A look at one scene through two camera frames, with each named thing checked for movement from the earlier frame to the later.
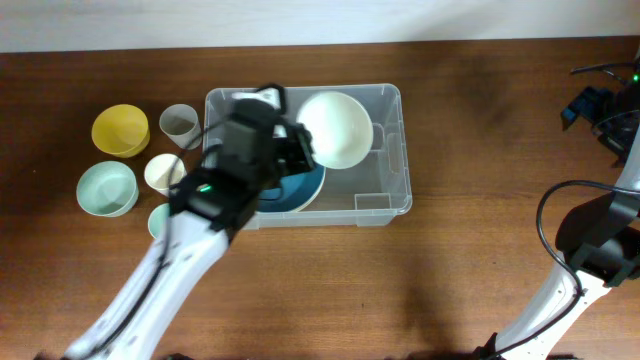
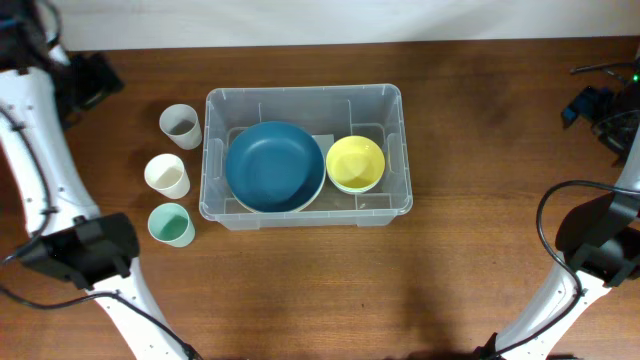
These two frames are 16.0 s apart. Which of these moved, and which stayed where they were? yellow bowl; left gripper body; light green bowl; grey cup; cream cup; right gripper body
Moved: light green bowl; left gripper body; yellow bowl
Stayed: grey cup; cream cup; right gripper body
